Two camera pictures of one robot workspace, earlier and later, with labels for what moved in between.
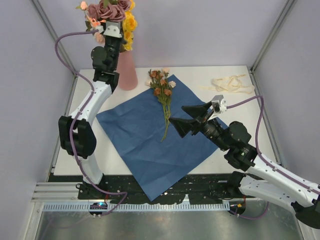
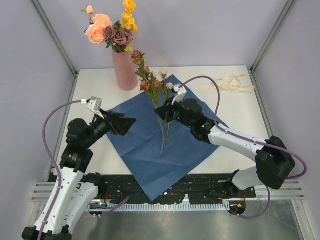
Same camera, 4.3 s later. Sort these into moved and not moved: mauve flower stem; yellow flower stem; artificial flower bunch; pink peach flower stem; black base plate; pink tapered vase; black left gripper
Moved: mauve flower stem; artificial flower bunch; pink peach flower stem; black left gripper
Not moved: black base plate; yellow flower stem; pink tapered vase
